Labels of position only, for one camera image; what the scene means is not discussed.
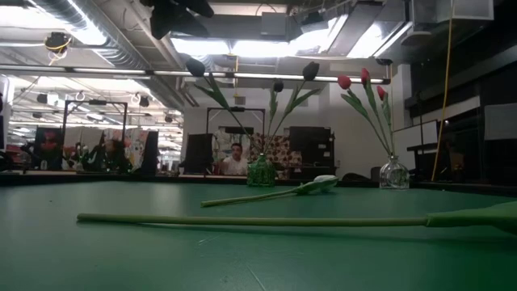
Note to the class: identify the white artificial tulip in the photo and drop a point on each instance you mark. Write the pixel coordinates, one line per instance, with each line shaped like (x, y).
(325, 182)
(242, 220)

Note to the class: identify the black cabinet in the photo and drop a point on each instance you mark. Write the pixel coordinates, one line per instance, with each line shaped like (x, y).
(311, 147)

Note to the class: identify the whiteboard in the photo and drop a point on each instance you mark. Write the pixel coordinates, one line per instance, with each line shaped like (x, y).
(416, 141)

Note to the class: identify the clear glass vase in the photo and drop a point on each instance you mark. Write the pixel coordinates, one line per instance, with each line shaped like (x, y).
(394, 174)

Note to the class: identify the black upright panel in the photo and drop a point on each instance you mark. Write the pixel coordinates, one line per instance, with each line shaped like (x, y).
(198, 153)

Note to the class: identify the black aluminium table frame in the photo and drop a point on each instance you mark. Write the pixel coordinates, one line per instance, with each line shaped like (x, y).
(464, 186)

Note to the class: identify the green table mat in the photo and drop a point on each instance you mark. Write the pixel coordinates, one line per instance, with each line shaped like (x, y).
(258, 262)

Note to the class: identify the black background rig frame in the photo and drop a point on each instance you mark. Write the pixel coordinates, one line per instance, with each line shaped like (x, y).
(95, 102)
(236, 109)

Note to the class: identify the person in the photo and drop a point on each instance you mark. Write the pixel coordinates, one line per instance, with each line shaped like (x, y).
(235, 161)

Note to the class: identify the overhead LED light bar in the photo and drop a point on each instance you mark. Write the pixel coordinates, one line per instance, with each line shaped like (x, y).
(266, 75)

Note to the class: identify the green glass vase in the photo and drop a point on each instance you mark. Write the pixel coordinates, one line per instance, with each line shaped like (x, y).
(261, 171)

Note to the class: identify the floral patterned cloth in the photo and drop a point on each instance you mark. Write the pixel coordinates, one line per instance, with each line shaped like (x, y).
(282, 151)

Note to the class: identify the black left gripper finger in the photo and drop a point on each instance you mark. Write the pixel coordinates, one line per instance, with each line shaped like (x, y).
(200, 8)
(177, 22)

